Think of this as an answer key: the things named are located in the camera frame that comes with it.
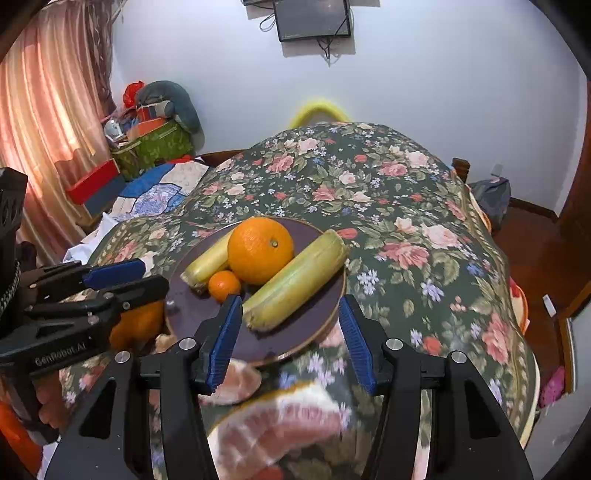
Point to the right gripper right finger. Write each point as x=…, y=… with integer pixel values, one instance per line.
x=471, y=437

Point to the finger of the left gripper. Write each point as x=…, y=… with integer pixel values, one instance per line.
x=131, y=295
x=97, y=278

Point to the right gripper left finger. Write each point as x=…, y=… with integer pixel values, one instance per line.
x=109, y=434

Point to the plain large orange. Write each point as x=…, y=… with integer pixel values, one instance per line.
x=137, y=327

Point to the purple round plate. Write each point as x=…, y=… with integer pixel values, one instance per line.
x=187, y=309

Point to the small mandarin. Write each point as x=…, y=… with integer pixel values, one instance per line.
x=223, y=283

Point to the yellow banana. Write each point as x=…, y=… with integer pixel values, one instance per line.
x=296, y=283
x=197, y=274

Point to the pomelo wedge with rind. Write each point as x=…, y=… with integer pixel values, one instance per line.
x=261, y=431

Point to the peeled pomelo segment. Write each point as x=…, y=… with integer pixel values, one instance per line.
x=241, y=381

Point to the large orange with sticker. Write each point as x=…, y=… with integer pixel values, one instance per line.
x=258, y=249

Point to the person's left hand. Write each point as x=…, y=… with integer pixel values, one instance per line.
x=53, y=410

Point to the white cloth on bed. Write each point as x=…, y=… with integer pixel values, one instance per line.
x=82, y=251

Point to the red gift box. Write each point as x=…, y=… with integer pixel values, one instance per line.
x=92, y=182

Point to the patchwork blue blanket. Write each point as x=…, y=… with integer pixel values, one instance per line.
x=159, y=190

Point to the green storage box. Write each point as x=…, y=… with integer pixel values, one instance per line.
x=167, y=142

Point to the floral bed quilt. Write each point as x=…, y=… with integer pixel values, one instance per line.
x=421, y=262

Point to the grey plush toy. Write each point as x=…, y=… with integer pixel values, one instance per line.
x=178, y=103

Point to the pink striped curtain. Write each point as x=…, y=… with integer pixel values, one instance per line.
x=55, y=91

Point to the grey bag on floor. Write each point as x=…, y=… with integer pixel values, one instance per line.
x=493, y=195

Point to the wall mounted black television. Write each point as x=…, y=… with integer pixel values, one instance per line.
x=258, y=3

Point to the small black wall monitor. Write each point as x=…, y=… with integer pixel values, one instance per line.
x=311, y=19

